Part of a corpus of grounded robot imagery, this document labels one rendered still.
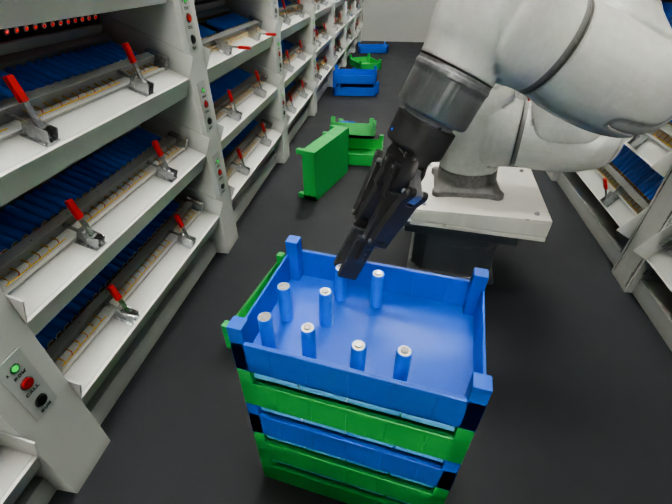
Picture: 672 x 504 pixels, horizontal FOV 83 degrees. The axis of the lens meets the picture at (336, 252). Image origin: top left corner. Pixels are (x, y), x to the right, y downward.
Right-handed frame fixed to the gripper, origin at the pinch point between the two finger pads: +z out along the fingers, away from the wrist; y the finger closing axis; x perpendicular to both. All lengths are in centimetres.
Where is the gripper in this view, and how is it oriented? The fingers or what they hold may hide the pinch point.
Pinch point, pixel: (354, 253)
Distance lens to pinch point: 54.4
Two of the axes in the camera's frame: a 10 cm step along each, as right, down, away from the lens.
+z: -4.1, 7.8, 4.7
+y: -2.3, -5.8, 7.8
